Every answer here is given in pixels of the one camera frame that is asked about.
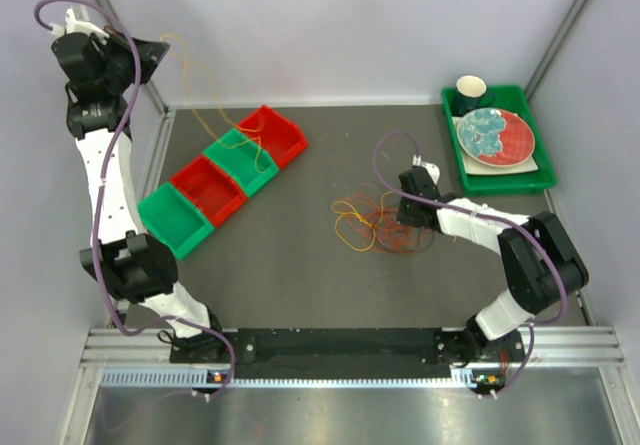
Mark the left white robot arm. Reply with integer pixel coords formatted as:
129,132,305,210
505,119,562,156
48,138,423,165
51,8,227,363

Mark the yellow cable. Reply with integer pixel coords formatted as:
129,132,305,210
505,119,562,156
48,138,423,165
158,33,271,175
331,190,401,252

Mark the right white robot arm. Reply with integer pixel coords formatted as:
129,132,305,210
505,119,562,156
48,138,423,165
396,163,589,361

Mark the dark green cup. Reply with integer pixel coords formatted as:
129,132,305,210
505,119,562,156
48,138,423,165
451,75,496,117

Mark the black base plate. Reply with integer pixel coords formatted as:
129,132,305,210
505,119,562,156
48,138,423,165
224,328,525,381

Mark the red bin far end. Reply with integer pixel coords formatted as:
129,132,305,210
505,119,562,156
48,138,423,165
236,105,308,169

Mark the large green tray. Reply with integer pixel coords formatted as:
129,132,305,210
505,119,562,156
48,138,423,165
441,85,557,197

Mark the grey slotted cable duct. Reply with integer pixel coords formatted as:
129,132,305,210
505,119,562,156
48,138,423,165
100,367,501,389

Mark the aluminium frame rail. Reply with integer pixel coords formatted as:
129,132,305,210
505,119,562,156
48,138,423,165
80,326,624,368

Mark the red and blue plate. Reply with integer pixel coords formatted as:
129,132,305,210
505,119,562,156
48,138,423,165
456,107,536,168

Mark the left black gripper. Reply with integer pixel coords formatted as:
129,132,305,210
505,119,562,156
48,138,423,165
95,26,169,93

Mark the orange cable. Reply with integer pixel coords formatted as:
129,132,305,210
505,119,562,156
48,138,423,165
332,184,436,257

